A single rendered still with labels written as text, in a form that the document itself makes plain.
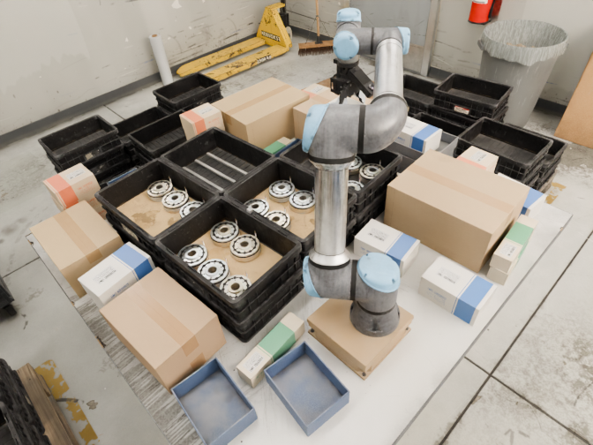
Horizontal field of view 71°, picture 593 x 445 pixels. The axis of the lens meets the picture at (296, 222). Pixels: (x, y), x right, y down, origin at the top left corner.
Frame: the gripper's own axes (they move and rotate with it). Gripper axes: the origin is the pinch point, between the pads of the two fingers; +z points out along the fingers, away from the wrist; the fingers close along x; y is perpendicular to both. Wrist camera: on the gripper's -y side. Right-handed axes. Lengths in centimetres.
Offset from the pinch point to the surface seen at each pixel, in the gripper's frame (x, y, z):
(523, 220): -22, -61, 29
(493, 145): -109, -14, 62
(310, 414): 76, -51, 41
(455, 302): 21, -61, 35
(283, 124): -13, 55, 29
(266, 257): 53, -7, 28
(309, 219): 29.3, -5.1, 27.8
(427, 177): -11.2, -27.8, 21.0
